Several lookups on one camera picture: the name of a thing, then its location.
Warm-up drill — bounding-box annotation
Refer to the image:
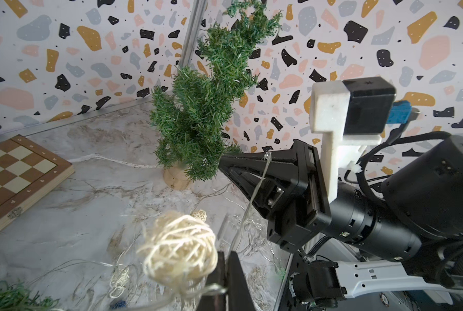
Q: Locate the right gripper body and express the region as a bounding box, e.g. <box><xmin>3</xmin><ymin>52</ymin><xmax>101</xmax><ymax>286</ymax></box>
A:
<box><xmin>267</xmin><ymin>139</ymin><xmax>332</xmax><ymax>253</ymax></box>

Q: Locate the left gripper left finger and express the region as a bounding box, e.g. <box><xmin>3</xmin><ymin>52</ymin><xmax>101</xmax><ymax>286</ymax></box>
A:
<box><xmin>196</xmin><ymin>251</ymin><xmax>227</xmax><ymax>311</ymax></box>

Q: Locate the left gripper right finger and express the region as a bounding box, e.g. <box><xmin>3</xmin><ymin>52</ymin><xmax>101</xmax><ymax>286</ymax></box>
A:
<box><xmin>226</xmin><ymin>251</ymin><xmax>256</xmax><ymax>311</ymax></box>

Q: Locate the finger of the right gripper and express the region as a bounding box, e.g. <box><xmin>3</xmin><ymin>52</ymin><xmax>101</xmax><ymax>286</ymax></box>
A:
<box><xmin>218</xmin><ymin>151</ymin><xmax>297</xmax><ymax>186</ymax></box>
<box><xmin>231</xmin><ymin>171</ymin><xmax>286</xmax><ymax>218</ymax></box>

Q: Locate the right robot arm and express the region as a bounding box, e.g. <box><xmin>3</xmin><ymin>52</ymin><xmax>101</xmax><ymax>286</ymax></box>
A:
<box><xmin>219</xmin><ymin>132</ymin><xmax>463</xmax><ymax>310</ymax></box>

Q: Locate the right green christmas tree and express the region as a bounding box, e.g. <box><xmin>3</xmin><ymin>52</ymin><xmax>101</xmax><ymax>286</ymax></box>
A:
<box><xmin>151</xmin><ymin>1</ymin><xmax>283</xmax><ymax>181</ymax></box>

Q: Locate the green christmas tree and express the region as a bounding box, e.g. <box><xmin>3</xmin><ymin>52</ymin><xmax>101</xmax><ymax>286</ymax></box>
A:
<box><xmin>0</xmin><ymin>284</ymin><xmax>60</xmax><ymax>310</ymax></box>
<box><xmin>151</xmin><ymin>1</ymin><xmax>283</xmax><ymax>181</ymax></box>

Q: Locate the left green christmas tree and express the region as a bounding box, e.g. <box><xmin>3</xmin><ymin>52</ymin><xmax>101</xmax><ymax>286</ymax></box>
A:
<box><xmin>0</xmin><ymin>284</ymin><xmax>60</xmax><ymax>310</ymax></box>

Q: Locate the wooden chessboard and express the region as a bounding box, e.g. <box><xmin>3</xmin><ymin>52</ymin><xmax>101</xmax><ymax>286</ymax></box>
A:
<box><xmin>0</xmin><ymin>136</ymin><xmax>75</xmax><ymax>231</ymax></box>

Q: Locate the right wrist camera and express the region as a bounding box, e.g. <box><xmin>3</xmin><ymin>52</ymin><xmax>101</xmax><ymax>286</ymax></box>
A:
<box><xmin>309</xmin><ymin>76</ymin><xmax>419</xmax><ymax>202</ymax></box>

